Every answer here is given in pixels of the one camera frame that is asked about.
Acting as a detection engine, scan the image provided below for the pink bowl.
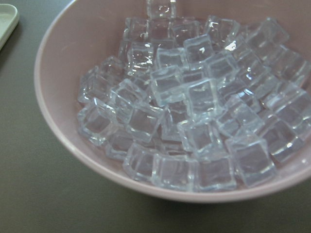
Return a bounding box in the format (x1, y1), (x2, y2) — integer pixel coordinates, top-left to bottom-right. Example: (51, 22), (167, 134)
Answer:
(34, 0), (311, 203)

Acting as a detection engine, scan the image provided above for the cream serving tray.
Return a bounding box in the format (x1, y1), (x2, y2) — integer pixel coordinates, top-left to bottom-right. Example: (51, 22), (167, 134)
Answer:
(0, 3), (19, 49)

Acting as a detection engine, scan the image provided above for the pile of clear ice cubes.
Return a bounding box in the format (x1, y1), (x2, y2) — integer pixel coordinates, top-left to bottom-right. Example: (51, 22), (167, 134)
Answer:
(77, 0), (311, 192)

